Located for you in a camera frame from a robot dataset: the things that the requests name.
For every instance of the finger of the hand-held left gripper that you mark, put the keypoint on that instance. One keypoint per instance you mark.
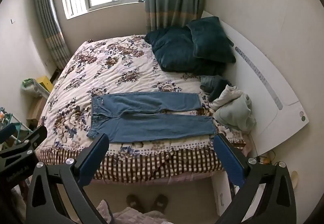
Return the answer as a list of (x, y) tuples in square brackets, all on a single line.
[(33, 139), (8, 130)]

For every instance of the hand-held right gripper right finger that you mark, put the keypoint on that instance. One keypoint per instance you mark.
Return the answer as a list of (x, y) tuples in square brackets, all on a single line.
[(229, 163)]

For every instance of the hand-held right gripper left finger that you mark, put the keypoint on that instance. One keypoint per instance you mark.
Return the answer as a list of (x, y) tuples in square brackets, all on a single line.
[(94, 160)]

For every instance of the blue denim pants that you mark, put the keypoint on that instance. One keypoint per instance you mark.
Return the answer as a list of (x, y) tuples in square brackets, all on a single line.
[(151, 127)]

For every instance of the teal rack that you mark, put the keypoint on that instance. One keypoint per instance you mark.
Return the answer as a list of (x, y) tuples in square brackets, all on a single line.
[(12, 118)]

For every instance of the wooden nightstand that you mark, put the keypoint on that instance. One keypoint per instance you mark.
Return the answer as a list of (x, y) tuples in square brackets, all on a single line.
[(35, 112)]

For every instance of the white box under bed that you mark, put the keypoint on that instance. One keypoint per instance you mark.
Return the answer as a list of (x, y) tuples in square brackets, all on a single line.
[(222, 193)]

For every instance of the light green garment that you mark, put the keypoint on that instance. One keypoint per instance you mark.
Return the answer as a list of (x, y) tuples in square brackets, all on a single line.
[(235, 115)]

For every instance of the green packet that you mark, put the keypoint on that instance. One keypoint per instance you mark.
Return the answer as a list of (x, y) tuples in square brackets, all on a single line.
[(28, 84)]

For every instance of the yellow box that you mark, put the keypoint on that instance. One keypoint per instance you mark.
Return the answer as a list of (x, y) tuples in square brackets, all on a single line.
[(45, 83)]

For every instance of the beige round object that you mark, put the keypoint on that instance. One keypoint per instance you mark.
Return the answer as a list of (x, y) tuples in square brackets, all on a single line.
[(294, 180)]

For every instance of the white garment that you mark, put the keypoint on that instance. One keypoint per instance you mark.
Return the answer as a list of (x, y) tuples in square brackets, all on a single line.
[(229, 96)]

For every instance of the person's pink checkered clothing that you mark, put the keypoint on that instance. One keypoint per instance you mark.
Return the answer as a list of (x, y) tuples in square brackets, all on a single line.
[(131, 217)]

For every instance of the folded blue jeans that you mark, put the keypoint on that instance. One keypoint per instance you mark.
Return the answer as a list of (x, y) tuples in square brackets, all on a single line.
[(208, 82)]

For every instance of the white headboard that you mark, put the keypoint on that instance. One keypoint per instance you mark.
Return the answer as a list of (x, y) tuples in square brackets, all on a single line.
[(265, 87)]

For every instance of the floral blanket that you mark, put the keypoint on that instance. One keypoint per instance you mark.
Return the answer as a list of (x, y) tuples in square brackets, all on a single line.
[(101, 67)]

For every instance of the small dark teal pillow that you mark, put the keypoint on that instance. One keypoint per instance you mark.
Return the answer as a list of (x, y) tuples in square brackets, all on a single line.
[(212, 39)]

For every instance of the dark green cloth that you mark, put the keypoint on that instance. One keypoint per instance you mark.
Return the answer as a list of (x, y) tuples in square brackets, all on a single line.
[(174, 49)]

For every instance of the striped curtain beside bare wall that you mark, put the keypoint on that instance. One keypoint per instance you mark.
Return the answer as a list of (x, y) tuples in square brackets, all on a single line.
[(48, 11)]

